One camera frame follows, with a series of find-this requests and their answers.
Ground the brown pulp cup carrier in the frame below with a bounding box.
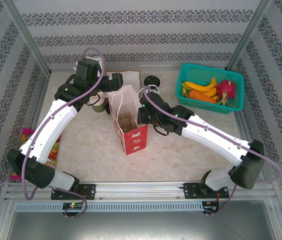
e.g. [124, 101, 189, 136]
[117, 112, 138, 133]

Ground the white red printed paper bag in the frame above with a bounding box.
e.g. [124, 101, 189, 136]
[108, 84, 161, 156]

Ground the green paper cup stack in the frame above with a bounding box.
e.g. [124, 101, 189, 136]
[87, 91, 106, 114]

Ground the orange carrot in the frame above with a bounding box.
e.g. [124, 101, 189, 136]
[188, 89, 218, 104]

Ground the white napkin stack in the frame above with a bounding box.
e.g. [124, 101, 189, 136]
[105, 71, 141, 88]

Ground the yellow banana bunch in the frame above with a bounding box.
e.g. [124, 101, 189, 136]
[181, 76, 219, 99]

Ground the teal plastic basket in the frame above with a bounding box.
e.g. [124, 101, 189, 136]
[176, 62, 245, 115]

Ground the pink dragon fruit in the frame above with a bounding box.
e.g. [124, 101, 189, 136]
[215, 79, 238, 108]

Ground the colourful candy bag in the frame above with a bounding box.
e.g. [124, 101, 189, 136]
[10, 127, 63, 181]

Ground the small circuit board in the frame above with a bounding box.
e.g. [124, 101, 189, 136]
[202, 201, 221, 214]
[62, 201, 83, 211]

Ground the grey metal shelf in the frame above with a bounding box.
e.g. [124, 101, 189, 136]
[0, 199, 282, 240]

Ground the aluminium frame post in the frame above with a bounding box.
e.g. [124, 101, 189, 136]
[225, 0, 273, 71]
[0, 0, 53, 76]

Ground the aluminium mounting rail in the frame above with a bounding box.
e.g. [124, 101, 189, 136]
[4, 181, 275, 201]

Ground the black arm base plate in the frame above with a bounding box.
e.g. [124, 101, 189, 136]
[183, 182, 231, 200]
[50, 183, 97, 201]

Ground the slotted grey cable duct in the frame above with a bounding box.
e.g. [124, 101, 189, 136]
[14, 201, 204, 213]

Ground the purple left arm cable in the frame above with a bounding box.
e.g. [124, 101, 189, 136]
[22, 47, 106, 220]

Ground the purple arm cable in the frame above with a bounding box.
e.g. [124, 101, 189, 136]
[140, 86, 282, 215]
[22, 47, 106, 220]

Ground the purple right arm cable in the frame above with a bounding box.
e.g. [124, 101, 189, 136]
[140, 86, 282, 215]

